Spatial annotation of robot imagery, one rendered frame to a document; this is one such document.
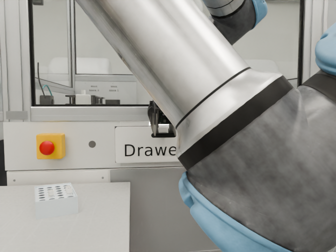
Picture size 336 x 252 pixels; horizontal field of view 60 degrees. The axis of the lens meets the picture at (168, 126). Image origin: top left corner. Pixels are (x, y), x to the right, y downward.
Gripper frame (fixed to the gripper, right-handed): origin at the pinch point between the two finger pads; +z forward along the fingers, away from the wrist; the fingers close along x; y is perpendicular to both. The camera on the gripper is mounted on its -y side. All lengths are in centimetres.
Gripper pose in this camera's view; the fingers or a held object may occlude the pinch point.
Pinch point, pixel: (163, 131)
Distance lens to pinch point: 88.7
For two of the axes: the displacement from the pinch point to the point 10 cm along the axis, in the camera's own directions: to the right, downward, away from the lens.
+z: -0.7, 7.8, 6.3
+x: 9.9, -0.1, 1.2
